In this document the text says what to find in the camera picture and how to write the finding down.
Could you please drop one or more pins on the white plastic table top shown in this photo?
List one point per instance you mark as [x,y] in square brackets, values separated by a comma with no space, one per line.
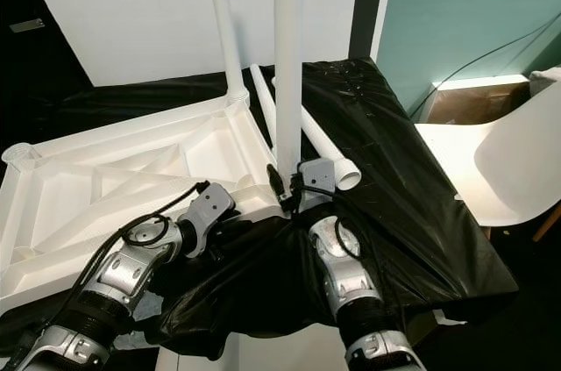
[105,187]

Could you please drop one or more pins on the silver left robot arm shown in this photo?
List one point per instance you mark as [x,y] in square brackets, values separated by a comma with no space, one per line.
[131,279]

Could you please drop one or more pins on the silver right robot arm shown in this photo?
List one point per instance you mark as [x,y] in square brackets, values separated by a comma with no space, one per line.
[346,270]

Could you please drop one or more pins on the brown cardboard box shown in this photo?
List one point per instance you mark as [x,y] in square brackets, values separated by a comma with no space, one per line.
[473,101]

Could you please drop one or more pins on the white plastic chair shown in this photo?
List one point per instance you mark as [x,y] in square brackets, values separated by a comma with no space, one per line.
[508,165]

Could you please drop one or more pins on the small white bundle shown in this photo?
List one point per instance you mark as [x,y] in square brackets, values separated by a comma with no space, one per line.
[547,80]

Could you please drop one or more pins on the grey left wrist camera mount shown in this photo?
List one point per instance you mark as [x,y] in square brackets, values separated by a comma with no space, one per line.
[212,207]

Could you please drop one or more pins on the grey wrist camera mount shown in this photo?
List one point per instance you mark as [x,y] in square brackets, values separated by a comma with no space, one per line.
[212,207]
[317,176]

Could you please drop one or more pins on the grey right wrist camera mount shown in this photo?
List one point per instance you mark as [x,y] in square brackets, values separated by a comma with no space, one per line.
[317,176]

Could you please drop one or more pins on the small grey wall plate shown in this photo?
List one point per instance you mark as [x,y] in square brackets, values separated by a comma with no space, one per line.
[27,25]

